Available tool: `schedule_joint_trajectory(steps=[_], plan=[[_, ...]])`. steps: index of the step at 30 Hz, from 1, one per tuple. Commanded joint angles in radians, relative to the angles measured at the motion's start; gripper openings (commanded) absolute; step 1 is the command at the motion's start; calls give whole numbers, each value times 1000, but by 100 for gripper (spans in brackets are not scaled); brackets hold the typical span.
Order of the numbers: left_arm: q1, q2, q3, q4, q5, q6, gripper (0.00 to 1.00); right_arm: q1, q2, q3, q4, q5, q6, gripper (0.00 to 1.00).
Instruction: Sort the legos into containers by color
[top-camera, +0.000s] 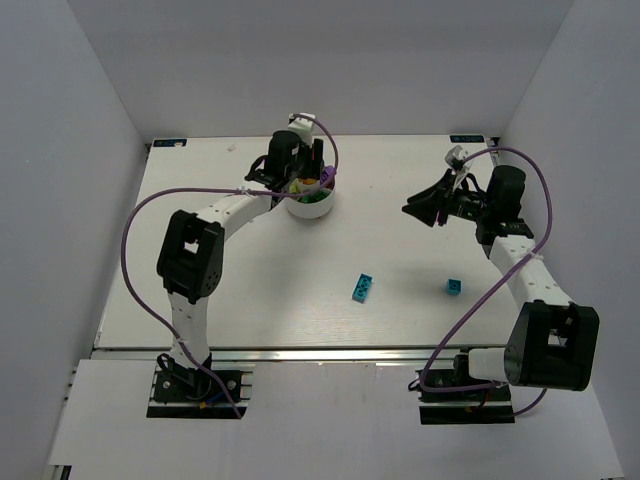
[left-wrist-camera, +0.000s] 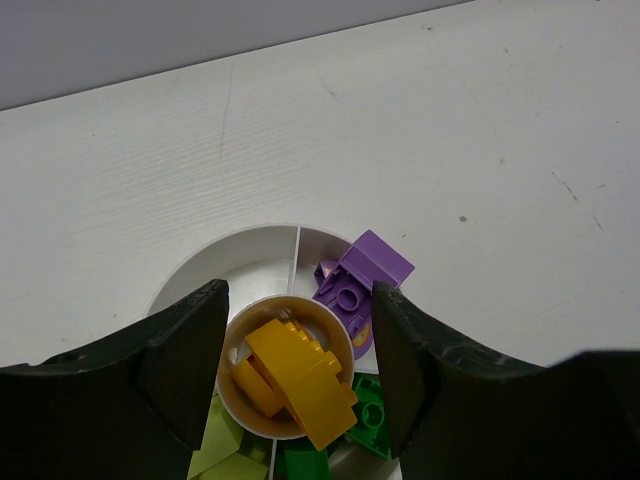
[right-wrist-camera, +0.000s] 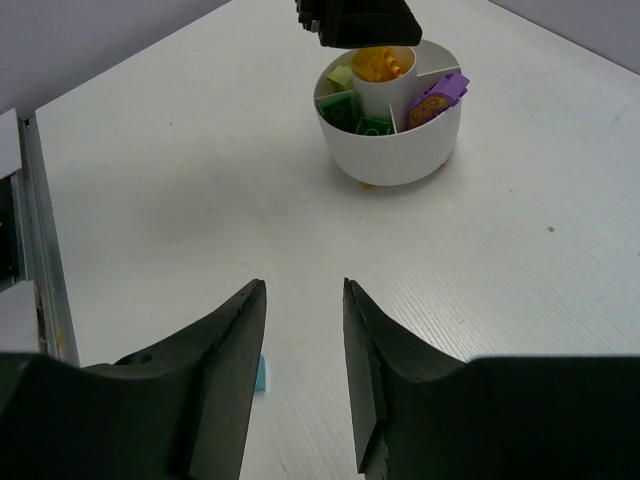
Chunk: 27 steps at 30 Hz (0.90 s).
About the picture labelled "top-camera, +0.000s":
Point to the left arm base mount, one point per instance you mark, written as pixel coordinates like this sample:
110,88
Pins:
178,392

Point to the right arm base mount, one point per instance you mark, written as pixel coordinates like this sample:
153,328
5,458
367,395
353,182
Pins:
470,407

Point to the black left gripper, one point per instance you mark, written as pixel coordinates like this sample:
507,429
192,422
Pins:
310,163

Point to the blue label left corner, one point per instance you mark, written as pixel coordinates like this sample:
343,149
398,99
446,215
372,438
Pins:
169,143

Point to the long teal lego brick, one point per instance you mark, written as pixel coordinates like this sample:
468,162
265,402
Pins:
362,288

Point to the small teal lego brick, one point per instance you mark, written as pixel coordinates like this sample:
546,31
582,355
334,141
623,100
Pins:
453,287

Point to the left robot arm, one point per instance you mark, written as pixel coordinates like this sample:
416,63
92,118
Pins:
191,258

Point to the aluminium front rail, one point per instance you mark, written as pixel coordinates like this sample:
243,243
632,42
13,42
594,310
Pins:
341,354

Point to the blue label corner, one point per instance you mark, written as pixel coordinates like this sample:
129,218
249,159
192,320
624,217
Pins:
169,143
461,138

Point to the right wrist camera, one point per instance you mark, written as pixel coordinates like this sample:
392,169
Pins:
455,158

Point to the dark green curved lego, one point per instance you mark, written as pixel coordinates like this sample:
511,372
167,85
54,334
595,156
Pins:
307,199

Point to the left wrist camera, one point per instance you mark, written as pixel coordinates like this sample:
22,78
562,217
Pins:
303,126

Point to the white round divided container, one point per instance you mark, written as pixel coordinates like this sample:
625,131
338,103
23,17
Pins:
324,201

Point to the blue label right corner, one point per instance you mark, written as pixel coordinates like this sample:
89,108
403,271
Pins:
461,138

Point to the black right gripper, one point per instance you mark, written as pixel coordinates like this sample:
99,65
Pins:
445,201

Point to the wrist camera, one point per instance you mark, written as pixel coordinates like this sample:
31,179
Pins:
303,126
455,158

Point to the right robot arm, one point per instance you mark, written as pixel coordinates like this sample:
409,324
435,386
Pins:
553,340

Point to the light purple lego brick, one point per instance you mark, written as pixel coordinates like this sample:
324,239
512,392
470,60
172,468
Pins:
327,175

